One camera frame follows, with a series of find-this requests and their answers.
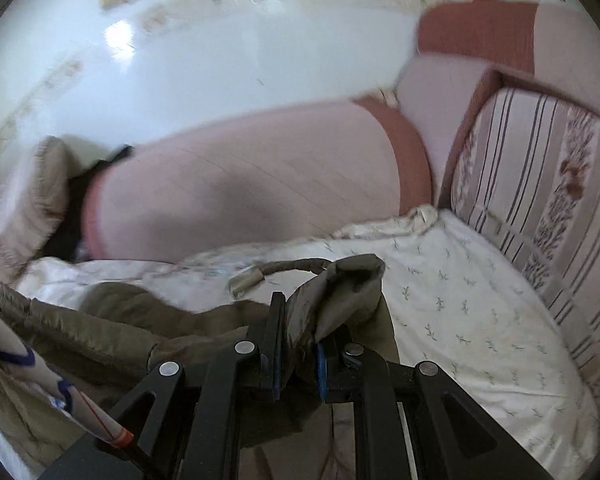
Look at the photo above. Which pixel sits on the white twig print bed sheet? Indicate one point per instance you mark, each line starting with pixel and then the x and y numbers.
pixel 470 310

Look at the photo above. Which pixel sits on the striped floral cushion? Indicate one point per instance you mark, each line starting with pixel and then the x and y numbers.
pixel 545 185

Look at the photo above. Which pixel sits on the dark cloth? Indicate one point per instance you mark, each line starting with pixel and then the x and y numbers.
pixel 75 220

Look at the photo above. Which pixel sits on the beige patterned pillow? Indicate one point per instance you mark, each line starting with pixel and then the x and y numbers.
pixel 35 200

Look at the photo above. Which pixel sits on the cream frilled cloth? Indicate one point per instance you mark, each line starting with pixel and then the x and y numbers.
pixel 385 225

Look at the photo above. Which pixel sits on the large pink rust banded cushion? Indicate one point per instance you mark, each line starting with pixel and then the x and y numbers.
pixel 480 30

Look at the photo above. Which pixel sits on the khaki hooded jacket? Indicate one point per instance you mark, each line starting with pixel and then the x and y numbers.
pixel 130 320

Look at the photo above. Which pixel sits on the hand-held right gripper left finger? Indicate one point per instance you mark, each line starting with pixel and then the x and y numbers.
pixel 276 375

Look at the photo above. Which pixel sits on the pink bolster with rust band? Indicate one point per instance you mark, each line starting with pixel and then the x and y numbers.
pixel 255 175

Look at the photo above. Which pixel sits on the white tube with blue print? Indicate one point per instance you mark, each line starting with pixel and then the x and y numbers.
pixel 5 340

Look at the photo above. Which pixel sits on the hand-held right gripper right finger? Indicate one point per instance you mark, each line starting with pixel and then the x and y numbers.
pixel 322 370

